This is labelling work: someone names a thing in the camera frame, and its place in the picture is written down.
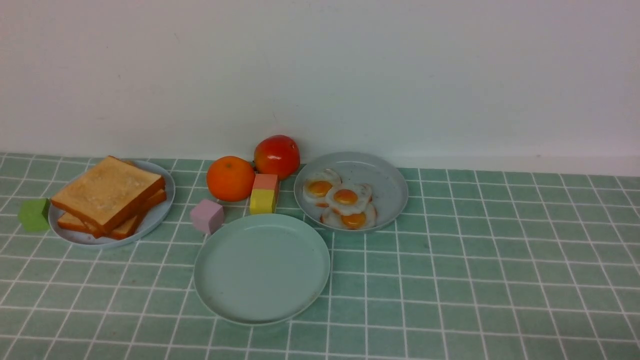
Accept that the green foam cube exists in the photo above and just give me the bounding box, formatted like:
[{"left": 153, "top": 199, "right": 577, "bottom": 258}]
[{"left": 18, "top": 198, "right": 50, "bottom": 233}]

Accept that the yellow foam cube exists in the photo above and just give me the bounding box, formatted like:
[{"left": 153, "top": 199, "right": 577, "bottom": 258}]
[{"left": 249, "top": 188, "right": 279, "bottom": 215}]

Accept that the grey egg plate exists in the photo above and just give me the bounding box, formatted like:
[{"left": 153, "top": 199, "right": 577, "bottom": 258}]
[{"left": 294, "top": 152, "right": 409, "bottom": 233}]

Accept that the pink foam cube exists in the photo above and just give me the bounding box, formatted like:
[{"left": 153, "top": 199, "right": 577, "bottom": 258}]
[{"left": 190, "top": 199, "right": 226, "bottom": 235}]

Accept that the salmon foam cube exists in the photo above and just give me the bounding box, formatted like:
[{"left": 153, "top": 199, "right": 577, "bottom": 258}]
[{"left": 252, "top": 173, "right": 281, "bottom": 199}]

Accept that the red tomato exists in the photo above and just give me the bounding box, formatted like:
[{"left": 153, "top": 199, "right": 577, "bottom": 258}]
[{"left": 254, "top": 134, "right": 301, "bottom": 182}]

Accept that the green centre plate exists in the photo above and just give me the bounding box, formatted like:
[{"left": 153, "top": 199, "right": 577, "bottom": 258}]
[{"left": 192, "top": 213, "right": 332, "bottom": 326}]

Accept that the light blue bread plate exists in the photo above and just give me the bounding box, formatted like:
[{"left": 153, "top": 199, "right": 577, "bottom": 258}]
[{"left": 48, "top": 161, "right": 176, "bottom": 249}]

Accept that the fried egg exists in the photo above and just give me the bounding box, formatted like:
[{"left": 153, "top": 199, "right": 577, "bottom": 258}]
[
  {"left": 324, "top": 183, "right": 373, "bottom": 216},
  {"left": 319, "top": 203, "right": 378, "bottom": 231},
  {"left": 302, "top": 168, "right": 342, "bottom": 208}
]

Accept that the toast slice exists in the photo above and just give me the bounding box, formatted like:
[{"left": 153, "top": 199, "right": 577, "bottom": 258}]
[
  {"left": 51, "top": 156, "right": 168, "bottom": 234},
  {"left": 80, "top": 190, "right": 167, "bottom": 240},
  {"left": 57, "top": 212, "right": 146, "bottom": 240}
]

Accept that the orange fruit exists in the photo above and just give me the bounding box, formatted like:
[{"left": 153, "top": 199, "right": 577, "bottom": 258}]
[{"left": 206, "top": 155, "right": 256, "bottom": 202}]

